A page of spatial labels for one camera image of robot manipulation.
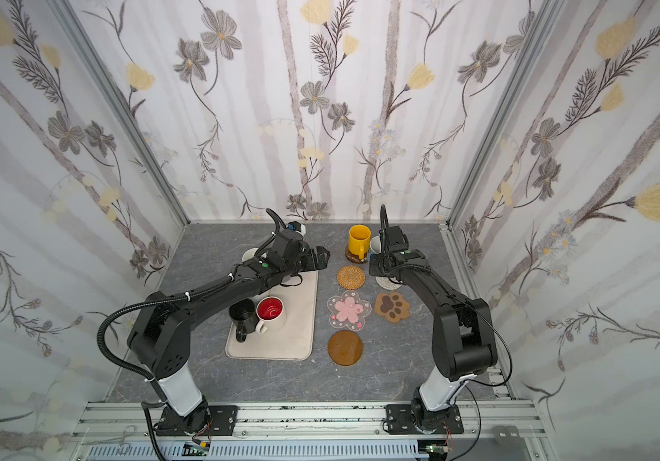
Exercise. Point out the black mug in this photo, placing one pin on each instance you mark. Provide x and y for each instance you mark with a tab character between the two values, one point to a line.
244	317

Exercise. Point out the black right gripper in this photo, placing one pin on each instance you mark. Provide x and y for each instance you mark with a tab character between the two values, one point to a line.
381	264

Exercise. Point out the brown paw shaped coaster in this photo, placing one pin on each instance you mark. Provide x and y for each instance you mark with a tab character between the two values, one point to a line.
392	306

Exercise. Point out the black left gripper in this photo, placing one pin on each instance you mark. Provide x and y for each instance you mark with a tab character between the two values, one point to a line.
312	256

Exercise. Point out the beige plastic tray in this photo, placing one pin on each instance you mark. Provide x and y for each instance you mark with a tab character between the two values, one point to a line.
293	338

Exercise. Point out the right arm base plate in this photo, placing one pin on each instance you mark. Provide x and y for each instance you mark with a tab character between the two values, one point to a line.
415	419

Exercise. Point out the pink flower shaped coaster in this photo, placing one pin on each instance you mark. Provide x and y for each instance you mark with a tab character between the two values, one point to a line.
348	311

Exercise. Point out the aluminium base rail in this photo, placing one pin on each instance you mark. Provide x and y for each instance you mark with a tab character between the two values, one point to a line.
502	428

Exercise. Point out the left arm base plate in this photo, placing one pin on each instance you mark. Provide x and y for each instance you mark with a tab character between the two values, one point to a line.
213	420

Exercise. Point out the cream woven round coaster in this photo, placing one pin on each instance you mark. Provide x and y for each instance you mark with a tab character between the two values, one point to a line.
387	284

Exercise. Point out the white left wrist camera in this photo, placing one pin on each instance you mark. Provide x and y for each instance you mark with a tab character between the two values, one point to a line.
297	227

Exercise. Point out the yellow mug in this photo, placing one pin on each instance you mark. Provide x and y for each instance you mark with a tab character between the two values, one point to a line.
359	242

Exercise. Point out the blue floral mug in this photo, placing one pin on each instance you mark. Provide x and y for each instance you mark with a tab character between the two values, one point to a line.
375	244

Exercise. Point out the white mug red inside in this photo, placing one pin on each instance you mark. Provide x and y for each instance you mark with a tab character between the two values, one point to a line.
272	315

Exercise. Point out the rattan woven round coaster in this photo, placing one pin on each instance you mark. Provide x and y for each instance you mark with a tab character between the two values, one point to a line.
351	277

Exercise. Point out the light brown cork coaster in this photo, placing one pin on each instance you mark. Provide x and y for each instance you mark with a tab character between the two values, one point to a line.
345	348

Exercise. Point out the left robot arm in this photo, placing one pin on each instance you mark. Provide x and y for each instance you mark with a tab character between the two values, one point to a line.
161	337

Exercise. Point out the plain white mug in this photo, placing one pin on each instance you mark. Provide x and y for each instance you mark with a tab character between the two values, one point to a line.
249	254

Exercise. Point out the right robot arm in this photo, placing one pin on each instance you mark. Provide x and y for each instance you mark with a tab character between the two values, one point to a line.
463	338

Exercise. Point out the dark brown round coaster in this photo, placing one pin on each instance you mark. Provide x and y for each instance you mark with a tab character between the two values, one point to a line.
354	258

